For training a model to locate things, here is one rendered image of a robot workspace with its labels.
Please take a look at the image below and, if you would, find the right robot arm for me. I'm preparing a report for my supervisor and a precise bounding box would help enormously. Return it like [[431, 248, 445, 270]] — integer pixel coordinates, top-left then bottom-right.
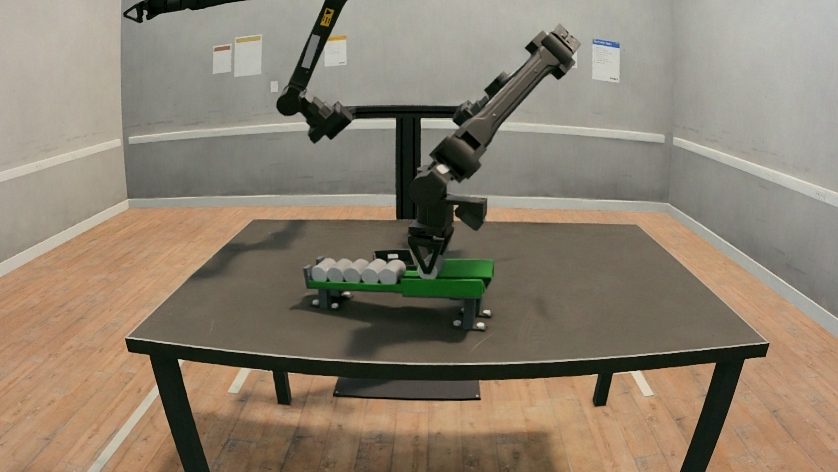
[[150, 0, 348, 138]]

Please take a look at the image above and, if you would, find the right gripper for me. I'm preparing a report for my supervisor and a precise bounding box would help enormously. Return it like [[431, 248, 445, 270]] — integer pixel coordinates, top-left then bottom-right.
[[123, 0, 169, 23]]

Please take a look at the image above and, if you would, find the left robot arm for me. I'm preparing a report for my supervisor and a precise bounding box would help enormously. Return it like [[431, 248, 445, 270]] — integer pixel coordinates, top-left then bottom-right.
[[409, 23, 581, 231]]

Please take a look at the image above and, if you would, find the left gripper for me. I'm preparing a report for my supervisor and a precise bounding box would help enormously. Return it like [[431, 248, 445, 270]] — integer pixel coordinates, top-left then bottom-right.
[[408, 205, 454, 275]]

